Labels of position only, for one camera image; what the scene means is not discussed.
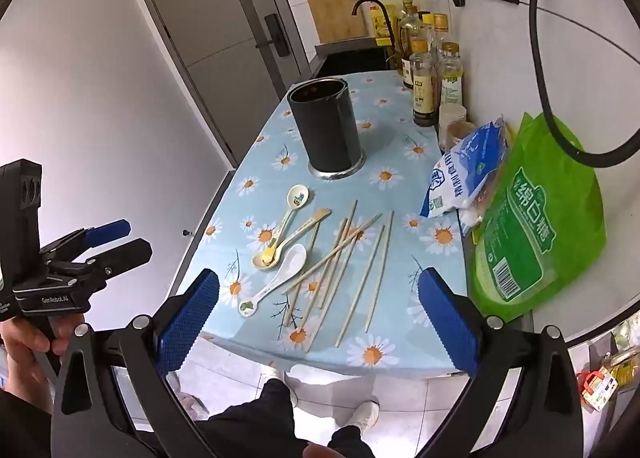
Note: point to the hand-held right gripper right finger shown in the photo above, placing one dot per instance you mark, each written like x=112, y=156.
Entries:
x=445, y=318

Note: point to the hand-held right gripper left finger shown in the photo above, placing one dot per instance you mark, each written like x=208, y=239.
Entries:
x=192, y=318

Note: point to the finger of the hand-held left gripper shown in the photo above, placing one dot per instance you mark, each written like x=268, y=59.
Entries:
x=130, y=253
x=107, y=232

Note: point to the white ceramic spoon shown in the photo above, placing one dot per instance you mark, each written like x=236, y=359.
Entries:
x=292, y=260

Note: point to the pile of wooden chopsticks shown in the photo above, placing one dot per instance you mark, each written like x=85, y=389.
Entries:
x=336, y=251

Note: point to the wooden spoon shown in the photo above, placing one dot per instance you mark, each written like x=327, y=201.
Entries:
x=305, y=227

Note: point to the cream spoon with blue print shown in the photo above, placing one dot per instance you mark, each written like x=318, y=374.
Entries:
x=298, y=198

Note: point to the black cylindrical utensil holder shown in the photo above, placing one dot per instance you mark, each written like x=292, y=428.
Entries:
x=325, y=133

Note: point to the person's left forearm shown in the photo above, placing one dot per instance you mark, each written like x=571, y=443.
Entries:
x=20, y=428

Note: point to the person's left hand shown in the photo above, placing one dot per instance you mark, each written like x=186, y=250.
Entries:
x=22, y=338

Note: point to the person's left white shoe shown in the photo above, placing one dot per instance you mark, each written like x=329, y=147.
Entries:
x=272, y=373

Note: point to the person's white shoe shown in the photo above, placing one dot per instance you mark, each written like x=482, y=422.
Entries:
x=362, y=413
x=272, y=373

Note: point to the clear plastic bag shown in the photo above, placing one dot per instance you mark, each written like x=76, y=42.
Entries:
x=472, y=218

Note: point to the person's left leg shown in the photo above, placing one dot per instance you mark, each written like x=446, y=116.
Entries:
x=255, y=423

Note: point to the person's leg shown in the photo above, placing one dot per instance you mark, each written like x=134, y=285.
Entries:
x=350, y=443
x=255, y=423

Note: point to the person's right white shoe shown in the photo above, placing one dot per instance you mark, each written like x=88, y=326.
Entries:
x=362, y=413

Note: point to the blue daisy print tablecloth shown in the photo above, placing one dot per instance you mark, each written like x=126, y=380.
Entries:
x=380, y=203

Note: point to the green sugar bag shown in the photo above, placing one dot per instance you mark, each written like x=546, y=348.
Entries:
x=540, y=218

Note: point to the blue and white salt bag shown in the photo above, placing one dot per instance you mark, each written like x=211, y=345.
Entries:
x=465, y=163

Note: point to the person's right leg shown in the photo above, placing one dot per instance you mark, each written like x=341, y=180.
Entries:
x=350, y=443

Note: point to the red and yellow package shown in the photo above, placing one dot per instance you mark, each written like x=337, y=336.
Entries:
x=597, y=388

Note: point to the grey door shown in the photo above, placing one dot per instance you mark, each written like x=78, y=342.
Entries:
x=210, y=38

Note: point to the dark sauce bottle yellow label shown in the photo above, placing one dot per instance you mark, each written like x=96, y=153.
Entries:
x=423, y=88

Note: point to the oil bottle green label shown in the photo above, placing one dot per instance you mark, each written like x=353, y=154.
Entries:
x=451, y=80

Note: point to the dark bottle red label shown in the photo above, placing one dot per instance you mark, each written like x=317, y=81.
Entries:
x=406, y=74

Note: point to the dark kitchen sink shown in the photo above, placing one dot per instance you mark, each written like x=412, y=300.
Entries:
x=350, y=60

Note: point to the tall clear oil bottle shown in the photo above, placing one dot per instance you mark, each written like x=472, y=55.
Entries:
x=410, y=25

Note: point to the yellow carton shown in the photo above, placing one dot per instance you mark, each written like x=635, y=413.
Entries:
x=381, y=25

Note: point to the black faucet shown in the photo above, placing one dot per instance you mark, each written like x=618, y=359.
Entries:
x=386, y=20

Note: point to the wooden cutting board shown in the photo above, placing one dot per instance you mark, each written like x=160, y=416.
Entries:
x=335, y=8

